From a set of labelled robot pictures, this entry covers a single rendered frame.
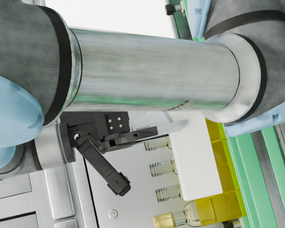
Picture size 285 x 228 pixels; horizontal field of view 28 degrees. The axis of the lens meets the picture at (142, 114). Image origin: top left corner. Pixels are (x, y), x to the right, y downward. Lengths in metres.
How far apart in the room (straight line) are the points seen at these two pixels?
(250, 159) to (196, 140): 0.23
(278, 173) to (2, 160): 0.56
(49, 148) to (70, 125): 0.05
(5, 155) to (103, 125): 0.18
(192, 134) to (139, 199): 0.47
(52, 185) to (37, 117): 0.93
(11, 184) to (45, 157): 0.53
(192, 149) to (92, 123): 0.17
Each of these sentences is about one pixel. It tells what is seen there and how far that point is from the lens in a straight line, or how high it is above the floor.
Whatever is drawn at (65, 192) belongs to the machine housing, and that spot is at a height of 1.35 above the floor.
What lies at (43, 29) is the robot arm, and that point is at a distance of 0.50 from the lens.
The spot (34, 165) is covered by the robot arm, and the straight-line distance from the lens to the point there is 0.96.
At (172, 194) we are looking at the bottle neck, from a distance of 1.25.
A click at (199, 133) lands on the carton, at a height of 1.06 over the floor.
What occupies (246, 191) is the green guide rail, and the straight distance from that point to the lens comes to 1.22.
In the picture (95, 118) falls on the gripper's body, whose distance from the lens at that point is 0.94.
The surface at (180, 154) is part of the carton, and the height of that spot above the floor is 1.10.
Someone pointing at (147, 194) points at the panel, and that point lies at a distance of 1.39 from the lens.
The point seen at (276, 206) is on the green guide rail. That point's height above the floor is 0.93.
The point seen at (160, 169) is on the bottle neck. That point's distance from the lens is 1.26.
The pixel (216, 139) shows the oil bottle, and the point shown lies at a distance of 1.27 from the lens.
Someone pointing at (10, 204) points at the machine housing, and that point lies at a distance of 1.45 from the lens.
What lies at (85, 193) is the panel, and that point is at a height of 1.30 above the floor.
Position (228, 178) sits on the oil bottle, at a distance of 1.25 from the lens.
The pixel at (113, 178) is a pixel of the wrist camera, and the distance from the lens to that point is 0.95.
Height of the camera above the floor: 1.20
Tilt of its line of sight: 3 degrees down
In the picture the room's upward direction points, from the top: 103 degrees counter-clockwise
